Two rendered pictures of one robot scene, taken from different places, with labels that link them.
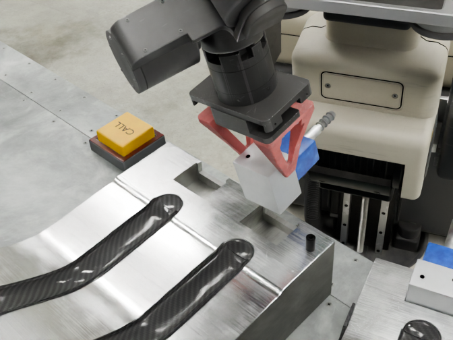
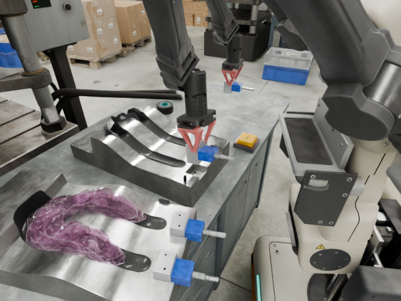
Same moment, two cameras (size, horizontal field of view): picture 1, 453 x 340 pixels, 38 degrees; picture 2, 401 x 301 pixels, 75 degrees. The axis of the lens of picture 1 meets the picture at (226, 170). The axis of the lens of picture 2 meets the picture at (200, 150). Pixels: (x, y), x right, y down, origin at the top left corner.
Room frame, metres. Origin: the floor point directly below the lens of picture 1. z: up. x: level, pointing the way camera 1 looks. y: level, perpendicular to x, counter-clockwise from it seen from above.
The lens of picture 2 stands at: (0.33, -0.60, 1.38)
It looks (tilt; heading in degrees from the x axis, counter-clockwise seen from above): 36 degrees down; 73
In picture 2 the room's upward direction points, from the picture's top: straight up
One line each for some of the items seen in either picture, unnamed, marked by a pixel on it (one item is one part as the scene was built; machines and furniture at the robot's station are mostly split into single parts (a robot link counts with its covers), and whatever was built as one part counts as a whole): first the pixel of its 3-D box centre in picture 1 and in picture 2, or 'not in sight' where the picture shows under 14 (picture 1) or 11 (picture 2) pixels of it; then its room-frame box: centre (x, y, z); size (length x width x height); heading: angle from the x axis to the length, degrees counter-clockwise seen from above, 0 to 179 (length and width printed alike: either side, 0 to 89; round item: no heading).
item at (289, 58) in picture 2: not in sight; (289, 58); (2.60, 2.56, 0.28); 0.61 x 0.41 x 0.15; 137
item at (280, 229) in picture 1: (272, 233); (196, 174); (0.49, -0.04, 0.87); 0.05 x 0.05 x 0.04; 43
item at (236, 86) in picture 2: not in sight; (239, 87); (0.82, 0.39, 0.93); 0.13 x 0.05 x 0.05; 137
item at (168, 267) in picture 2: not in sight; (187, 273); (0.39, -0.32, 0.86); 0.13 x 0.05 x 0.05; 151
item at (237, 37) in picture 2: not in sight; (233, 40); (0.79, 0.42, 1.12); 0.07 x 0.06 x 0.07; 112
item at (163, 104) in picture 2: not in sight; (164, 107); (0.50, 0.52, 0.82); 0.08 x 0.08 x 0.04
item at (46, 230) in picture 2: not in sight; (82, 218); (0.18, -0.14, 0.90); 0.26 x 0.18 x 0.08; 151
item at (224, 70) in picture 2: not in sight; (231, 74); (0.78, 0.41, 0.99); 0.07 x 0.07 x 0.09; 48
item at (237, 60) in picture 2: not in sight; (233, 56); (0.79, 0.42, 1.06); 0.10 x 0.07 x 0.07; 48
